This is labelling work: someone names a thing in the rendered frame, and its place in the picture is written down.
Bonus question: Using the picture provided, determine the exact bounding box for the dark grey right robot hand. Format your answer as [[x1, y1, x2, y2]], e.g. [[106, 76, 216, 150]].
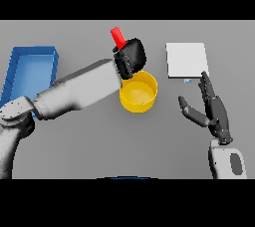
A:
[[177, 70, 234, 146]]

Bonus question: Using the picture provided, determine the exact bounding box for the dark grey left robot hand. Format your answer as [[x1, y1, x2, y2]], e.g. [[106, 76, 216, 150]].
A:
[[112, 37, 147, 81]]

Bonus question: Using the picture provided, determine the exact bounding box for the red beaker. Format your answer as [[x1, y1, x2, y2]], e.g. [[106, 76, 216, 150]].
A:
[[110, 26, 128, 51]]

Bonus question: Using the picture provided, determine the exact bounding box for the yellow bowl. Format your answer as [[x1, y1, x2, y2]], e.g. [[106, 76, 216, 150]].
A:
[[119, 70, 158, 114]]

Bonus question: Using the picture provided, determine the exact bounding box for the pale square measuring scale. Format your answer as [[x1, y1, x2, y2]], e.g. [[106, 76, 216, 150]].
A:
[[165, 42, 210, 84]]

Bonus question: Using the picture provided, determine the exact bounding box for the blue tray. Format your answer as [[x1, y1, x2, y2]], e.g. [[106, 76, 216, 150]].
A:
[[0, 45, 60, 118]]

